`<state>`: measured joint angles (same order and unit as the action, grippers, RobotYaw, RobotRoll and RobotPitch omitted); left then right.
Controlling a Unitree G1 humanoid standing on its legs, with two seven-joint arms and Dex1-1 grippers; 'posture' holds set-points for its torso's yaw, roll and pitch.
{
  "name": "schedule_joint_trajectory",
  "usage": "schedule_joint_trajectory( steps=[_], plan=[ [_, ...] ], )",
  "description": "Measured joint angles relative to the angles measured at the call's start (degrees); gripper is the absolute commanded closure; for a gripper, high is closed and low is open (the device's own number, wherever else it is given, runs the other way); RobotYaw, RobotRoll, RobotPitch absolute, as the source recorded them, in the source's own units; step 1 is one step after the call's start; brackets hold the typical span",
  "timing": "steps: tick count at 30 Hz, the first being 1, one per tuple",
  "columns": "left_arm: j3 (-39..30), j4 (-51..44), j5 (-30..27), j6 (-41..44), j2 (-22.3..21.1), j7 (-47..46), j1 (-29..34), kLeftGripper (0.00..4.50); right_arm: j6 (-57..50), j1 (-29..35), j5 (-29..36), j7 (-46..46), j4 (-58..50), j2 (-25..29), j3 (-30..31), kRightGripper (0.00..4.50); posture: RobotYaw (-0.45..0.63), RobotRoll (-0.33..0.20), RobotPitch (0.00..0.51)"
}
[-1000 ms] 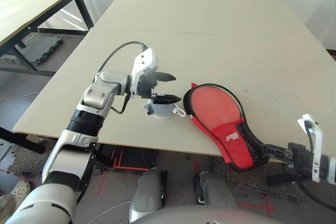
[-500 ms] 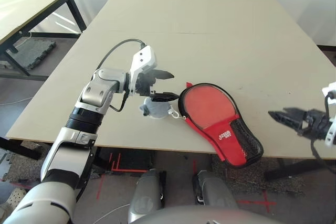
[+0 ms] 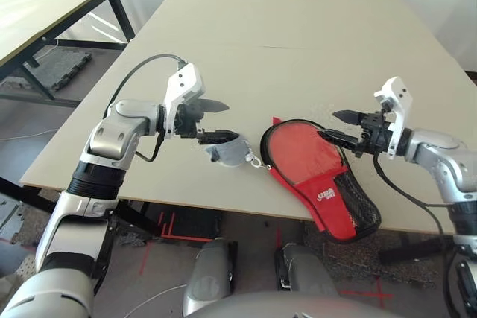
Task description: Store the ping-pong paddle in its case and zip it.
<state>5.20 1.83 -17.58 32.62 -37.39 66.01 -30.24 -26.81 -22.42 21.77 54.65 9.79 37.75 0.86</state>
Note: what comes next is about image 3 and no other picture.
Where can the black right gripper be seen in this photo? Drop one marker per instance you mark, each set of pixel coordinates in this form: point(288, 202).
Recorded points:
point(374, 133)

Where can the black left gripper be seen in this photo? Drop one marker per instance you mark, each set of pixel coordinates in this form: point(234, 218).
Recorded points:
point(190, 120)

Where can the red ping-pong paddle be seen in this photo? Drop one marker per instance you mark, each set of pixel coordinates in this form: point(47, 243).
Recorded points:
point(298, 150)

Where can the red black paddle case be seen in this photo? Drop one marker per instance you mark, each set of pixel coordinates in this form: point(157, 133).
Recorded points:
point(328, 206)

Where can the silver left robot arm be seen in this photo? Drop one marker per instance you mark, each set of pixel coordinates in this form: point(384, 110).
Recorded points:
point(108, 139)

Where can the dark speckled floor mat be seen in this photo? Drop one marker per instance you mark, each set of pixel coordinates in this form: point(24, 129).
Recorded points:
point(357, 262)

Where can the silver robot right leg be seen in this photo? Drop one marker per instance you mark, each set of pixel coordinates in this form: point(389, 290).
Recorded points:
point(305, 273)

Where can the silver robot leg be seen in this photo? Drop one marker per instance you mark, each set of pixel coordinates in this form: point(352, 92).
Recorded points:
point(305, 273)
point(208, 280)

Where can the silver robot left leg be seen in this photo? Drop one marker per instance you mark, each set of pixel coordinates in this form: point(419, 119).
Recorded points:
point(208, 280)

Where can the dark grey foam mat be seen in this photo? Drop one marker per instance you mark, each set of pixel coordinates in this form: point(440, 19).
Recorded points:
point(56, 68)

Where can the grey robot torso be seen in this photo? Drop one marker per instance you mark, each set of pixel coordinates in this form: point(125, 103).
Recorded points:
point(283, 307)

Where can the grey interlocking foam tile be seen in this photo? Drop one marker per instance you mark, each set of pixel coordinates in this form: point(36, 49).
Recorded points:
point(15, 221)

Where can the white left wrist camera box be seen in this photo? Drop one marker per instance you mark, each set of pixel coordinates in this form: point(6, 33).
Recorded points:
point(184, 83)

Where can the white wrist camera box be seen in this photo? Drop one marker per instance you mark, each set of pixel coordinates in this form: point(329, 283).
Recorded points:
point(398, 102)
point(184, 83)

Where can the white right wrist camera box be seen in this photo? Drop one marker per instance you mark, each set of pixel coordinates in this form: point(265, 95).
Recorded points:
point(398, 102)

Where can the beige side table black frame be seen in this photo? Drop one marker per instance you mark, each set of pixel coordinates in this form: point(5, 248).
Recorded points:
point(41, 12)

